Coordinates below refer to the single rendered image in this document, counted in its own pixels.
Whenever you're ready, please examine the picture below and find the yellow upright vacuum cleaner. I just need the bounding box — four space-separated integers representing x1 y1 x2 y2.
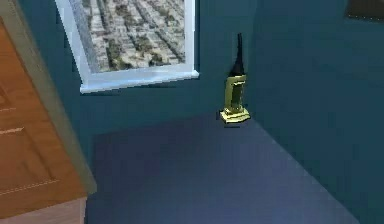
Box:
219 32 251 125

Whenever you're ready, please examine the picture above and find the white framed window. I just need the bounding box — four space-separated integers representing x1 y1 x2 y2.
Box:
54 0 200 94

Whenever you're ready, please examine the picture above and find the dark framed wall picture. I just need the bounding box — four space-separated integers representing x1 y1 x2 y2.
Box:
344 0 384 22

